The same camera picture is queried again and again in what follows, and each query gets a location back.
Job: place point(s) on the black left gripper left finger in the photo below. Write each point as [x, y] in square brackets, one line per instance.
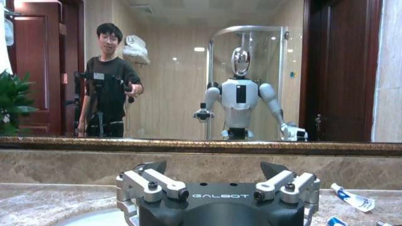
[154, 186]

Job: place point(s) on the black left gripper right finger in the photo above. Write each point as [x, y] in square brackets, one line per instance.
[289, 184]

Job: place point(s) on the white sink basin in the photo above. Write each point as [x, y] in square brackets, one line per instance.
[94, 217]

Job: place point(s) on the white blue toothpaste tube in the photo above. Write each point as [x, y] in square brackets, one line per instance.
[355, 199]

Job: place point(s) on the small blue white wrapper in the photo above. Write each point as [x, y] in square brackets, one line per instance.
[337, 221]

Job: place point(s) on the white robot torso and head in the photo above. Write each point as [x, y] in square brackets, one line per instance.
[240, 99]

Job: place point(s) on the blue sticker on glass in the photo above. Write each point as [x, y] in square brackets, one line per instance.
[293, 74]

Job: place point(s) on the person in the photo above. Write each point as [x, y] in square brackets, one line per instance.
[109, 77]

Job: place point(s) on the white folded towel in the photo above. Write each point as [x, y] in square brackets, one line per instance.
[136, 50]

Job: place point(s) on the green leafy plant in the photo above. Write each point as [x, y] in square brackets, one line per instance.
[14, 94]

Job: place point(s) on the white hanging cloth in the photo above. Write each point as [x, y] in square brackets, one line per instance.
[6, 40]

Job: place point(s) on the glass shower enclosure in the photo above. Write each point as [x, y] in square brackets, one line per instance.
[277, 58]

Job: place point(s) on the gold framed wall mirror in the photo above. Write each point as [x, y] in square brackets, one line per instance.
[189, 70]

